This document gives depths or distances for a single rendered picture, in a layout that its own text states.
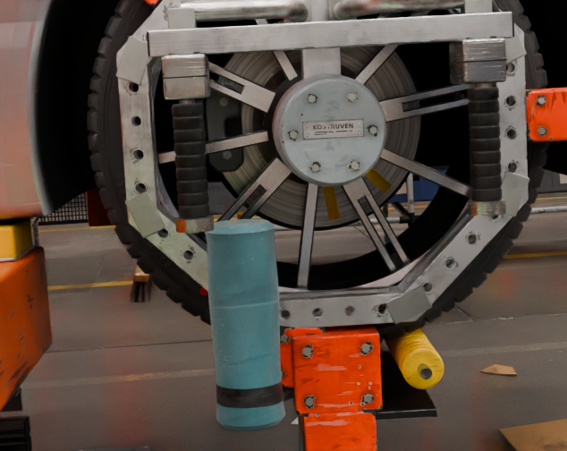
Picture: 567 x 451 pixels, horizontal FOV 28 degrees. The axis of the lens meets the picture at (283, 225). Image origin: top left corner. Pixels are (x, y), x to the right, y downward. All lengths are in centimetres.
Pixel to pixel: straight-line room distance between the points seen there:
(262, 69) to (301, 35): 39
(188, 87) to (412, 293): 46
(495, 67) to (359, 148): 19
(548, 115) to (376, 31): 33
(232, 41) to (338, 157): 19
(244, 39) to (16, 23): 43
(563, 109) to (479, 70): 28
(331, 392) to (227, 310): 23
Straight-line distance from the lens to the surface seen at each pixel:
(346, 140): 136
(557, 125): 155
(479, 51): 130
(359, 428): 156
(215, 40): 131
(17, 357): 157
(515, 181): 154
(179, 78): 128
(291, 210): 171
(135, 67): 150
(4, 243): 165
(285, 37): 131
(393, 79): 171
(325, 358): 153
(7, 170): 163
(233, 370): 142
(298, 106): 135
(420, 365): 156
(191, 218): 128
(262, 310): 140
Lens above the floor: 91
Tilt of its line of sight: 7 degrees down
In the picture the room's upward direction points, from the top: 3 degrees counter-clockwise
